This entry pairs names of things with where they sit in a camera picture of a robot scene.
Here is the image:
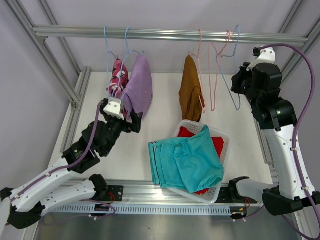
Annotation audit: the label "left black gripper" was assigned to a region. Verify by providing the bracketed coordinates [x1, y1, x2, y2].
[98, 106, 142, 156]

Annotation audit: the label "blue wire hanger teal trousers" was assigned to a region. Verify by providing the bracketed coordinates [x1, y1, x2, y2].
[215, 24, 242, 111]

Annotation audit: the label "red trousers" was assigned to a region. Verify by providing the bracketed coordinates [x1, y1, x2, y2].
[174, 126, 225, 193]

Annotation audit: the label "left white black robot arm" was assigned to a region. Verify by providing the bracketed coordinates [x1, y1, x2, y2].
[0, 103, 143, 230]

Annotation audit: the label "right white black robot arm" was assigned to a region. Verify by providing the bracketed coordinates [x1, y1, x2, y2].
[227, 62, 320, 216]

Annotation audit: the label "pink floral trousers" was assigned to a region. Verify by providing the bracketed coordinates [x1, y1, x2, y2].
[106, 58, 129, 99]

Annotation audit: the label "white plastic basket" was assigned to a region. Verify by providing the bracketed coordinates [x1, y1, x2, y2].
[168, 120, 231, 205]

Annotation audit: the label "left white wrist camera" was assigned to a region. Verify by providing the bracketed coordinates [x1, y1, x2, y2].
[103, 97, 125, 120]

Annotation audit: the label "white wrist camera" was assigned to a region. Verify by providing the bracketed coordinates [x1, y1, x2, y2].
[103, 97, 125, 120]
[246, 47, 276, 72]

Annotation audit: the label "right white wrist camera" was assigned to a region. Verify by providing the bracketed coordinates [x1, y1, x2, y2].
[246, 47, 276, 72]

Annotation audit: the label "aluminium hanging rail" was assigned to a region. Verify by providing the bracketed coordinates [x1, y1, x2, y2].
[32, 25, 308, 47]

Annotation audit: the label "aluminium frame left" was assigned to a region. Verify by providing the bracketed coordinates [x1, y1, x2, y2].
[3, 0, 92, 153]

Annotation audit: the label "aluminium frame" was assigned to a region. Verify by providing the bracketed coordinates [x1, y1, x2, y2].
[3, 0, 92, 153]
[242, 0, 320, 172]

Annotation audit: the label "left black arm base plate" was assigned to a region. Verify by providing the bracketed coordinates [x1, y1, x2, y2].
[103, 185, 124, 203]

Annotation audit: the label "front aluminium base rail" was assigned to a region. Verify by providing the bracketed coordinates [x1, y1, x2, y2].
[31, 177, 266, 207]

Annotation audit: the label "blue wire hanger lilac trousers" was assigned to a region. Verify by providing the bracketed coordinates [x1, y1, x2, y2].
[112, 26, 145, 98]

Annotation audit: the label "blue wire hanger floral trousers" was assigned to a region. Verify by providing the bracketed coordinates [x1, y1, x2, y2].
[103, 25, 118, 98]

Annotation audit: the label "aluminium frame right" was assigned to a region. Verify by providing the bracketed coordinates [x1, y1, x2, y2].
[242, 0, 320, 172]

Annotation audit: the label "white slotted cable duct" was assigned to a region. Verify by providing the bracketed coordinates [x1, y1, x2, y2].
[53, 203, 232, 216]

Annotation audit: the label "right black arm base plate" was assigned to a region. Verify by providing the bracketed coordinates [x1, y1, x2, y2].
[216, 187, 248, 204]

